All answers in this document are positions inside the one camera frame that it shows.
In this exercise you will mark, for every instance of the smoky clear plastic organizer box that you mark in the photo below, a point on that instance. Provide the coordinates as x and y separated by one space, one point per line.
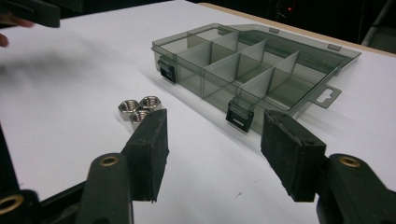
249 68

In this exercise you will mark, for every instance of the metal stand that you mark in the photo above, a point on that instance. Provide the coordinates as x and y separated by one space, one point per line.
381 29

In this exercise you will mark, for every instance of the steel hex nut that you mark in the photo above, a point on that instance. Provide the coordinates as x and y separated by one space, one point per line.
127 109
138 118
151 102

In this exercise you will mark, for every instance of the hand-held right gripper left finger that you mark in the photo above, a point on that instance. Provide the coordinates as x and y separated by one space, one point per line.
146 155

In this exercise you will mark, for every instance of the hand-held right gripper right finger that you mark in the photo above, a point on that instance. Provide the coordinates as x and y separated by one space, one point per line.
289 149

